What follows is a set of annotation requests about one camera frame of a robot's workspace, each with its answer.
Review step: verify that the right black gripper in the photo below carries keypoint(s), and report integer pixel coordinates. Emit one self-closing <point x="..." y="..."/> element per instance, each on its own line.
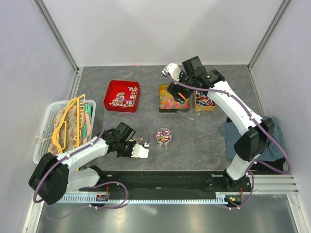
<point x="174" y="89"/>

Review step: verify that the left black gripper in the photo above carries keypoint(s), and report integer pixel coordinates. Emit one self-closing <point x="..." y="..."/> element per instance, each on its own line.
<point x="132" y="144"/>

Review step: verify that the red candy tray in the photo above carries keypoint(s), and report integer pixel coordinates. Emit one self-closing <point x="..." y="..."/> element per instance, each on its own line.
<point x="122" y="96"/>

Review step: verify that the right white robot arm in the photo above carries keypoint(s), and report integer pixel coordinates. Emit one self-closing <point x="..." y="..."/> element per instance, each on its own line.
<point x="255" y="132"/>

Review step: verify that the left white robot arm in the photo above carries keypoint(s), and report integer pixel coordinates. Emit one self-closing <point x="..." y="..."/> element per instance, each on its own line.
<point x="53" y="175"/>

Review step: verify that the gold gummy tin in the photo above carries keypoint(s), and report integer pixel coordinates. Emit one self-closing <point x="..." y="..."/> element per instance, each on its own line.
<point x="167" y="104"/>

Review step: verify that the gold lollipop tin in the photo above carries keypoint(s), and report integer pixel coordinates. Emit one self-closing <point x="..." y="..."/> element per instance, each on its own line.
<point x="203" y="102"/>

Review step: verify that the clear glass jar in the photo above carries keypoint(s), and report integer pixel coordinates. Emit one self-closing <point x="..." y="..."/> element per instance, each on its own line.
<point x="163" y="137"/>

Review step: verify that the yellow clothes hanger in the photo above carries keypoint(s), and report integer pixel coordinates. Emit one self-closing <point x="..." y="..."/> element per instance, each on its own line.
<point x="60" y="120"/>

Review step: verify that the patterned pink cloth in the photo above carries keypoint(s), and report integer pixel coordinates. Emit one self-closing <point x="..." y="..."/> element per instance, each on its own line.
<point x="68" y="131"/>

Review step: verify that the folded blue-grey cloth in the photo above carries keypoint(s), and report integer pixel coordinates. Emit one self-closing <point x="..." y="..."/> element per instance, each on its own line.
<point x="230" y="136"/>

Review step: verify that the white plastic basket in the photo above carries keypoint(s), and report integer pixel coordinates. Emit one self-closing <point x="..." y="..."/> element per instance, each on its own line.
<point x="43" y="140"/>

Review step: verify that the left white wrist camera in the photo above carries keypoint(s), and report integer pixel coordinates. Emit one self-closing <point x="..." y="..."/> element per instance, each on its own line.
<point x="139" y="151"/>

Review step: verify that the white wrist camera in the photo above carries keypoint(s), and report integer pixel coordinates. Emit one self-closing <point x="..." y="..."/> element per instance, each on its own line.
<point x="173" y="70"/>
<point x="139" y="151"/>

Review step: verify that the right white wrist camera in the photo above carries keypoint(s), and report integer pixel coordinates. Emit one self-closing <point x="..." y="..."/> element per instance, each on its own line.
<point x="173" y="70"/>

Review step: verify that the grey slotted cable duct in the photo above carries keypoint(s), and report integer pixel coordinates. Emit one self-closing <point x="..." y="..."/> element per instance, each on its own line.
<point x="93" y="198"/>

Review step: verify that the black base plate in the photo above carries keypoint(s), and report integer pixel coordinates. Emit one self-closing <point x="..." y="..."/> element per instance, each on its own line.
<point x="174" y="184"/>

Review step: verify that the aluminium frame rail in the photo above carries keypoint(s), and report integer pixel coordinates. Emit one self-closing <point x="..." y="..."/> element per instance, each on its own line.
<point x="274" y="182"/>

